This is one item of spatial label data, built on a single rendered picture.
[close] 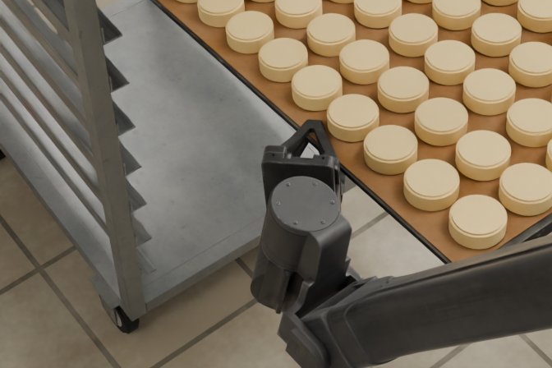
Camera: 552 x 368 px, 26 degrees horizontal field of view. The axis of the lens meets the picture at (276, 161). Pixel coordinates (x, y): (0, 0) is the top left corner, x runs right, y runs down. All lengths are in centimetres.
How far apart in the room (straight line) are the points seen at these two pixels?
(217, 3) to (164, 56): 107
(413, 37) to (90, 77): 49
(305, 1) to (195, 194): 91
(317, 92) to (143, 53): 122
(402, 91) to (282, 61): 13
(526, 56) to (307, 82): 22
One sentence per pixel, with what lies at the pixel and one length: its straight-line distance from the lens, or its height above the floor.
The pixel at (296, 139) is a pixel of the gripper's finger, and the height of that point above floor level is 98.
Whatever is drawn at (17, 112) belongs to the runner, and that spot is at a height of 26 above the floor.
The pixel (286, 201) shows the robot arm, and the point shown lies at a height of 107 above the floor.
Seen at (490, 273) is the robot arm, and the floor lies 118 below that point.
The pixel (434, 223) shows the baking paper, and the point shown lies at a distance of 108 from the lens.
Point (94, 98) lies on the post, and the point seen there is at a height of 68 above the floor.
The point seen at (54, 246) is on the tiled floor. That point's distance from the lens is 228.
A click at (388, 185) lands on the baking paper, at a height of 98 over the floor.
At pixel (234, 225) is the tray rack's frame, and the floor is 15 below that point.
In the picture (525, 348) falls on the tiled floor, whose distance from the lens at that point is 217.
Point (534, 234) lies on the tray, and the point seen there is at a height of 101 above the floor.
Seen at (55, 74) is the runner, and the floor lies 50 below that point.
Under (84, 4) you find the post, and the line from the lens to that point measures 146.
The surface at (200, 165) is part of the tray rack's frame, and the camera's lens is 217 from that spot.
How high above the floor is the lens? 185
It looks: 52 degrees down
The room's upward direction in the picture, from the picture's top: straight up
